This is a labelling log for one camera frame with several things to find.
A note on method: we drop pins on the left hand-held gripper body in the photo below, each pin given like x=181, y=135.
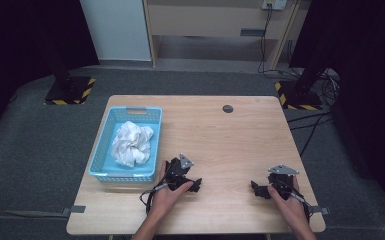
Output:
x=177, y=170

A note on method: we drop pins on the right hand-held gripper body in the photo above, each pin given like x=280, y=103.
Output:
x=284, y=181

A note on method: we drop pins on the blue plastic basket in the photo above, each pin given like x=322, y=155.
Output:
x=126, y=171

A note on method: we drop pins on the white cloth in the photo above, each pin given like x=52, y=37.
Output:
x=131, y=143

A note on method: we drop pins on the person's right hand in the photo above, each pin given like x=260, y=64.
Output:
x=290, y=208

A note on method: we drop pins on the person's left hand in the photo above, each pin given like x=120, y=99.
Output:
x=165, y=201

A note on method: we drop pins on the grey round table grommet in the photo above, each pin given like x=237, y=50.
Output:
x=227, y=108

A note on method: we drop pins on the striped black stand base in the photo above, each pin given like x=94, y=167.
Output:
x=80, y=90
x=290, y=96

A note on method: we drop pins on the black curtain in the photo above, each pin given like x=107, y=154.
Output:
x=20, y=50
x=370, y=83

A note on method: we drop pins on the grey label plate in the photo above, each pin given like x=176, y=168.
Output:
x=252, y=32

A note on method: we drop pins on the white panel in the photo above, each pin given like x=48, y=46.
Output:
x=116, y=30

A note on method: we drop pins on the white power strip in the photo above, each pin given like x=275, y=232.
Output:
x=275, y=4

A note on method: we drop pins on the black stand post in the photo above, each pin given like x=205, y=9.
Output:
x=308, y=81
x=63, y=78

